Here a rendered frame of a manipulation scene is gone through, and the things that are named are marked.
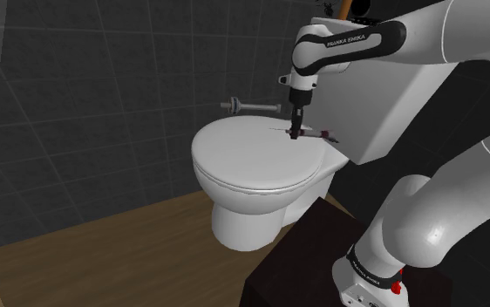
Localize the orange stick with black items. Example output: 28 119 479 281
315 0 371 22

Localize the dark robot stand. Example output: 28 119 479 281
239 197 490 307

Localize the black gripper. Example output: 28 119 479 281
289 88 314 141

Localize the grey metal wall pipe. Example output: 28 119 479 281
220 96 282 116

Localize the dark red and white pen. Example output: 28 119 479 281
286 128 339 144

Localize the white toilet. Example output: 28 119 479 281
191 17 459 252

